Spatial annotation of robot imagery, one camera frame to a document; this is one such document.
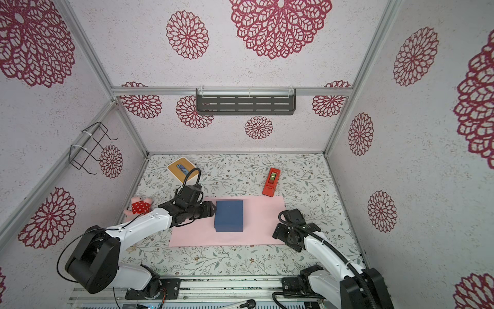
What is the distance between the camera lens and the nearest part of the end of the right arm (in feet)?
2.01

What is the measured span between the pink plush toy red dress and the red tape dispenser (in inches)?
23.1

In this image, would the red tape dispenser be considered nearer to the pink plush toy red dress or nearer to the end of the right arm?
the end of the right arm

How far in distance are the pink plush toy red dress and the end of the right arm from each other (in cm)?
62

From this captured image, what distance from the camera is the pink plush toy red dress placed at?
0.90 m

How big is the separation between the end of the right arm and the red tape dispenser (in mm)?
244

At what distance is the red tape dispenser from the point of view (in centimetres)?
102
